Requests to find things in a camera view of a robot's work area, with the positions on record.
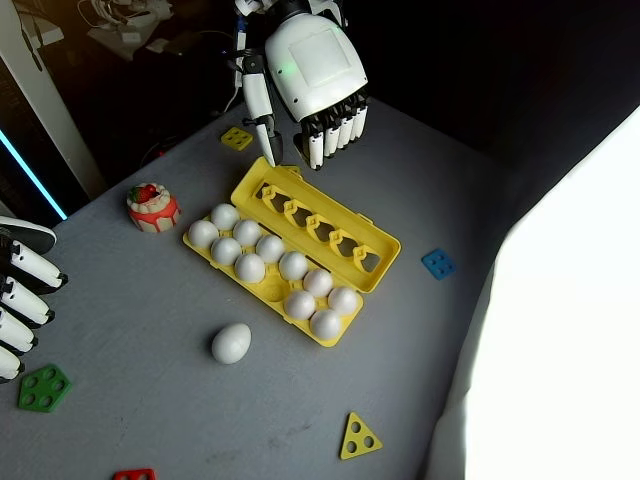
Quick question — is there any yellow triangle block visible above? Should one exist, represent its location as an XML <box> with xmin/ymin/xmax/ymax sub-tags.
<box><xmin>339</xmin><ymin>411</ymin><xmax>384</xmax><ymax>461</ymax></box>

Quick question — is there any white slanted post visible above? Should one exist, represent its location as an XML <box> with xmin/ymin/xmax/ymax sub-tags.
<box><xmin>0</xmin><ymin>0</ymin><xmax>109</xmax><ymax>202</ymax></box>

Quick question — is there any white power adapter cable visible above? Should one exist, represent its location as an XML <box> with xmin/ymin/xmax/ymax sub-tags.
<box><xmin>218</xmin><ymin>14</ymin><xmax>250</xmax><ymax>119</ymax></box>

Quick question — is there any white gadget with cables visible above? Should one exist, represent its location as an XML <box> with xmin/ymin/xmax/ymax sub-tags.
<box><xmin>77</xmin><ymin>0</ymin><xmax>174</xmax><ymax>29</ymax></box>

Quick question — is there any yellow square block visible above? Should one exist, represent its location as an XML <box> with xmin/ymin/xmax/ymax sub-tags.
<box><xmin>220</xmin><ymin>126</ymin><xmax>255</xmax><ymax>151</ymax></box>

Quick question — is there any cyan light strip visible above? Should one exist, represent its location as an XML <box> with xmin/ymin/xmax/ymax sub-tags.
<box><xmin>0</xmin><ymin>128</ymin><xmax>69</xmax><ymax>221</ymax></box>

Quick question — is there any grey table cloth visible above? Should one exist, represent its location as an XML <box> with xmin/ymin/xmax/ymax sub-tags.
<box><xmin>0</xmin><ymin>93</ymin><xmax>516</xmax><ymax>480</ymax></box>

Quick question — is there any blue square block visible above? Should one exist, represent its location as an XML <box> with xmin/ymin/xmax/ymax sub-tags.
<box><xmin>421</xmin><ymin>248</ymin><xmax>457</xmax><ymax>281</ymax></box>

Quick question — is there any white toy egg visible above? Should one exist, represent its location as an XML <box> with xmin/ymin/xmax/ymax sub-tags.
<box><xmin>210</xmin><ymin>236</ymin><xmax>243</xmax><ymax>267</ymax></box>
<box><xmin>187</xmin><ymin>219</ymin><xmax>220</xmax><ymax>250</ymax></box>
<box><xmin>209</xmin><ymin>202</ymin><xmax>241</xmax><ymax>231</ymax></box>
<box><xmin>232</xmin><ymin>218</ymin><xmax>264</xmax><ymax>247</ymax></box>
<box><xmin>233</xmin><ymin>252</ymin><xmax>267</xmax><ymax>284</ymax></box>
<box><xmin>302</xmin><ymin>268</ymin><xmax>335</xmax><ymax>298</ymax></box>
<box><xmin>278</xmin><ymin>250</ymin><xmax>310</xmax><ymax>282</ymax></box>
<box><xmin>255</xmin><ymin>233</ymin><xmax>287</xmax><ymax>265</ymax></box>
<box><xmin>327</xmin><ymin>285</ymin><xmax>361</xmax><ymax>317</ymax></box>
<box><xmin>210</xmin><ymin>322</ymin><xmax>253</xmax><ymax>365</ymax></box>
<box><xmin>283</xmin><ymin>289</ymin><xmax>317</xmax><ymax>321</ymax></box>
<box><xmin>309</xmin><ymin>308</ymin><xmax>343</xmax><ymax>341</ymax></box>

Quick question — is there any toy strawberry cake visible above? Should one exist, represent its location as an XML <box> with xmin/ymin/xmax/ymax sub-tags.
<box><xmin>126</xmin><ymin>182</ymin><xmax>182</xmax><ymax>234</ymax></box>

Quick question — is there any yellow egg carton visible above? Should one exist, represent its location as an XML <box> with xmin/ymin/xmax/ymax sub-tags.
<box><xmin>182</xmin><ymin>155</ymin><xmax>403</xmax><ymax>349</ymax></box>

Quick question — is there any green pentagon block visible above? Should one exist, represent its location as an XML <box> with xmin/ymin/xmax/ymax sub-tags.
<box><xmin>17</xmin><ymin>363</ymin><xmax>73</xmax><ymax>414</ymax></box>

